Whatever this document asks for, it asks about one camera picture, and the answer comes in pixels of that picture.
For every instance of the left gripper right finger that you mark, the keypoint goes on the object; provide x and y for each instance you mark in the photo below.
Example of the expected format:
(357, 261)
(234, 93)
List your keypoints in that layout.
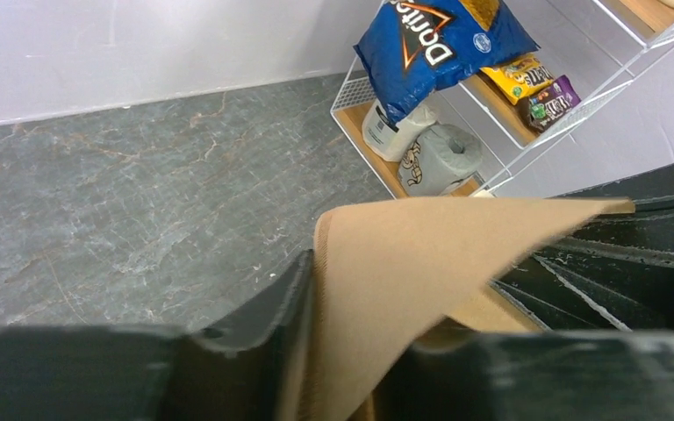
(454, 373)

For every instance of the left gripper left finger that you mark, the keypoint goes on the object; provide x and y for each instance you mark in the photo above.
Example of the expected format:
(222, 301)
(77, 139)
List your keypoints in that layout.
(249, 365)

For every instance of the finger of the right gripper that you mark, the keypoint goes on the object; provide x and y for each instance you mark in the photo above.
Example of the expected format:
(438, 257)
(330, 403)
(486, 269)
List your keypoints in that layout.
(617, 272)

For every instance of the yellow M&M candy bag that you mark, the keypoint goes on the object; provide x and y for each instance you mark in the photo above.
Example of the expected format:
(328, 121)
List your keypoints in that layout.
(519, 78)

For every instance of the grey patterned paper roll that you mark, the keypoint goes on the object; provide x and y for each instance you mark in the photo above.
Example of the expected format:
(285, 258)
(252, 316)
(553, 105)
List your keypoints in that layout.
(441, 157)

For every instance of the white plastic jug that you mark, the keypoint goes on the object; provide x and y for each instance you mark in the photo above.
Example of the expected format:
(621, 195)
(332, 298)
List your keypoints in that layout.
(390, 141)

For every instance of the blue Doritos chip bag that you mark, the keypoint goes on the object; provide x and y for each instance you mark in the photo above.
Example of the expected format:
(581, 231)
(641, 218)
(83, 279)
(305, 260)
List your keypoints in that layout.
(413, 48)

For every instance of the white wire shelf rack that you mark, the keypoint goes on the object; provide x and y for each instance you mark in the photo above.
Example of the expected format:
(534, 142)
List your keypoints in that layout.
(460, 97)

